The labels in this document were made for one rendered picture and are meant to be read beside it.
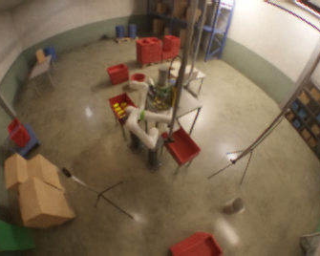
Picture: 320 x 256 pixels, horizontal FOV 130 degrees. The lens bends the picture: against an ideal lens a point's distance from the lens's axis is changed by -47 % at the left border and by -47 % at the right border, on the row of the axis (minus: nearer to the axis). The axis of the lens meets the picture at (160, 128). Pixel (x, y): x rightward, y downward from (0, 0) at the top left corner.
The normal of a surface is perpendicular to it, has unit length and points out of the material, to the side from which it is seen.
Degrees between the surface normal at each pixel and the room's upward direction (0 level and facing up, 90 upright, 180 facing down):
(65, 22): 90
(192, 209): 0
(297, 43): 90
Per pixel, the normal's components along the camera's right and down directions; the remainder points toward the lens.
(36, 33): 0.53, 0.70
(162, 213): 0.06, -0.59
